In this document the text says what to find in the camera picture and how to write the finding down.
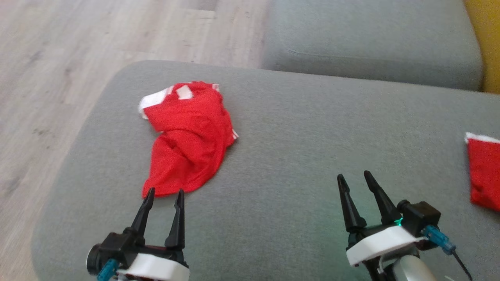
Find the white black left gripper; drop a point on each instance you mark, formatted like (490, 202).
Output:
(156, 267)

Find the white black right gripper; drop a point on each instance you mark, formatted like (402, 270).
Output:
(383, 242)

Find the red jersey shirt black print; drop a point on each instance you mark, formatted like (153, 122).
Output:
(187, 136)

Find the red shorts white trim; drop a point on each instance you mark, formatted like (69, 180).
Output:
(486, 171)

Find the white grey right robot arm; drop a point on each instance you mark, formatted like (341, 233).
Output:
(410, 272)

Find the wide grey sofa seat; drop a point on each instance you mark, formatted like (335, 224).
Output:
(293, 164)

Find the grey sofa seat cushion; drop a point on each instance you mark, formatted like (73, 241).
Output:
(371, 39)

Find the large yellow sofa backrest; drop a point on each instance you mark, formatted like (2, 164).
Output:
(486, 39)

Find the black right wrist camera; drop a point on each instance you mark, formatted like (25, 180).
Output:
(424, 214)

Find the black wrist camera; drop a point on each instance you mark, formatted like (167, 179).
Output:
(424, 214)
(107, 248)

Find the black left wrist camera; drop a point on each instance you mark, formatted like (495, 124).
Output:
(107, 248)

